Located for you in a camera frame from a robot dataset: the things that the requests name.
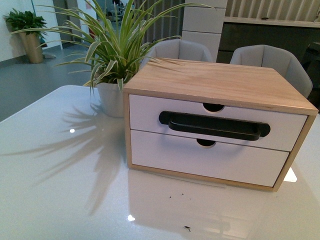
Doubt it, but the tall tan planter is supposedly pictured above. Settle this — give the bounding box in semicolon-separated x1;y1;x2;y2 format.
19;32;44;64

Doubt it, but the white bottom drawer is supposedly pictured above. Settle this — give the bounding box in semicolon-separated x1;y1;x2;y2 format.
131;130;289;187

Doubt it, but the black drawer handle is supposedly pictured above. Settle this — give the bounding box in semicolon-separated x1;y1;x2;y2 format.
158;111;271;141

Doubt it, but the white top drawer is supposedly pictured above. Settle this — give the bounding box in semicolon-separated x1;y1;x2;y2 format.
129;94;307;152

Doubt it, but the grey chair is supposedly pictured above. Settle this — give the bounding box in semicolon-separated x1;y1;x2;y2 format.
140;39;213;69
230;44;313;98

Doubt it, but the wooden drawer cabinet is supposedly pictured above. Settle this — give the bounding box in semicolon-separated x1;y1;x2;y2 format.
123;59;318;192

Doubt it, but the background potted plant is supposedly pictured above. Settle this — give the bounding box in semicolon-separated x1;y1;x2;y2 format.
3;8;47;38

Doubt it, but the dark counter cabinet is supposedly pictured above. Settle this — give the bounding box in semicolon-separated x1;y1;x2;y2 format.
216;20;320;63

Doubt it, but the white drawer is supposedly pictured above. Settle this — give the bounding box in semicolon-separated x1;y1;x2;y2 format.
131;130;289;187
129;94;307;152

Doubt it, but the left grey chair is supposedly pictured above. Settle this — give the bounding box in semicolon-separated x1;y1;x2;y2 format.
140;39;213;69

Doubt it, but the right grey chair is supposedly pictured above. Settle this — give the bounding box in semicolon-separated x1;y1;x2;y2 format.
230;44;313;98

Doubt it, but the green spider plant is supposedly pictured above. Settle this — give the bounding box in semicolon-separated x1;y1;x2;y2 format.
9;0;216;96

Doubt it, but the white plant pot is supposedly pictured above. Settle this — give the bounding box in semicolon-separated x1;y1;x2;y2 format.
96;83;124;118

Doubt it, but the white pillar cabinet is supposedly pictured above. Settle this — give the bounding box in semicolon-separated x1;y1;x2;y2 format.
182;0;228;62

